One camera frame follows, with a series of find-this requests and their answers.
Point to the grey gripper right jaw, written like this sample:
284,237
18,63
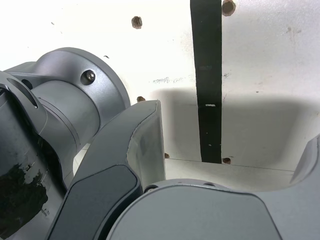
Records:
200,215

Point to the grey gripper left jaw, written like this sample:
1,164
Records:
112,155

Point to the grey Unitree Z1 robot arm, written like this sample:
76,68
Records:
75,112

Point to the black tape strip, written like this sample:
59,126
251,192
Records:
208,75

